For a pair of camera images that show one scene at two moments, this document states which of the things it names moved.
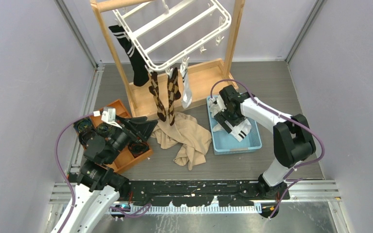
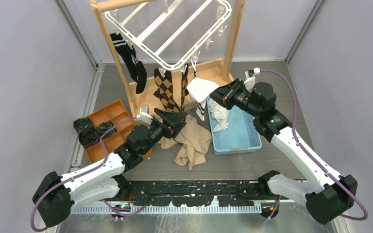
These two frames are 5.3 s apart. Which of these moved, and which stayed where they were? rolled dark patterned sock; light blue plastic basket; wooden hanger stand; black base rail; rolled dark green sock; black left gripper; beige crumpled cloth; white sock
Moved: black left gripper
Stayed: light blue plastic basket; white sock; black base rail; beige crumpled cloth; rolled dark green sock; rolled dark patterned sock; wooden hanger stand
